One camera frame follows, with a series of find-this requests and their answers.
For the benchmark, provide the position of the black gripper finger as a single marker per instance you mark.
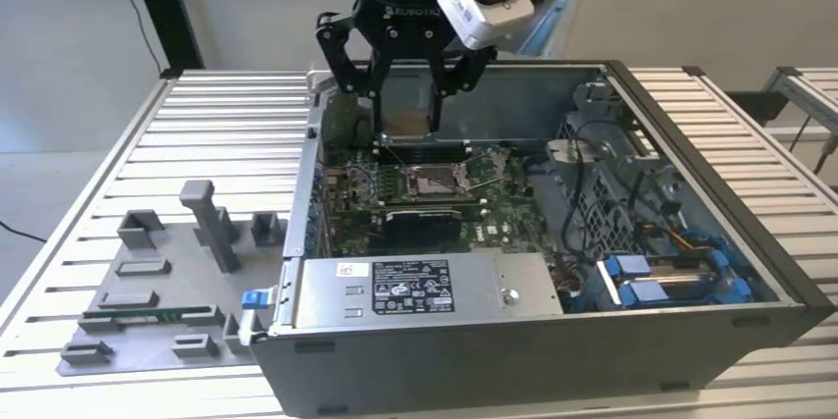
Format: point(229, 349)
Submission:
point(474, 70)
point(336, 51)

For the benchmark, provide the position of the silver CPU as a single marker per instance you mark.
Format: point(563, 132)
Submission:
point(406, 124)

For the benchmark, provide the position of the black RAM slot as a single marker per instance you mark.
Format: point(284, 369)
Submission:
point(426, 146)
point(432, 203)

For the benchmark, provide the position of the CPU socket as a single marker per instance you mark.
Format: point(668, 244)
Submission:
point(435, 186)

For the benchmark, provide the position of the black case fan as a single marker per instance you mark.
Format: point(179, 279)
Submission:
point(347, 124)

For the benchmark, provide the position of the thin metal locking lever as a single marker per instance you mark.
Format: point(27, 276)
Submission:
point(395, 154)

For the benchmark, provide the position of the green motherboard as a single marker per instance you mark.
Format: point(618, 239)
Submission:
point(516, 223)

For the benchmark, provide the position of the black graphics card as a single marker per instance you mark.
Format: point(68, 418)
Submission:
point(422, 227)

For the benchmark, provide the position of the metal drive cage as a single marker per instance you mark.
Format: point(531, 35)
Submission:
point(588, 213)

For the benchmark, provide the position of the silver power supply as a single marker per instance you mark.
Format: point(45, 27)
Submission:
point(510, 272)

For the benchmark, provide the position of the black box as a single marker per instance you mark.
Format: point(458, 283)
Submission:
point(752, 105)

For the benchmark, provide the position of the blue disk carrier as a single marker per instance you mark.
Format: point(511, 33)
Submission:
point(624, 264)
point(644, 291)

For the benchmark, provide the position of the aluminium slat side table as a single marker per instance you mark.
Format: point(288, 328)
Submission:
point(804, 85)

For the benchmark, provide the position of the disk with blue carrier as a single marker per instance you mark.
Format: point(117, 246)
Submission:
point(253, 298)

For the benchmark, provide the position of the black open PC case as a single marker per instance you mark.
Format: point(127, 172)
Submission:
point(458, 375)

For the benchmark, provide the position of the green RAM stick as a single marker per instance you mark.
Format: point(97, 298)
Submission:
point(137, 317)

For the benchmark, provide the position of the grey plastic parts rack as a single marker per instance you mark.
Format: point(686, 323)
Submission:
point(163, 340)

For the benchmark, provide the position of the black vertical post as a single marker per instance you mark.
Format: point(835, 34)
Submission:
point(167, 7)

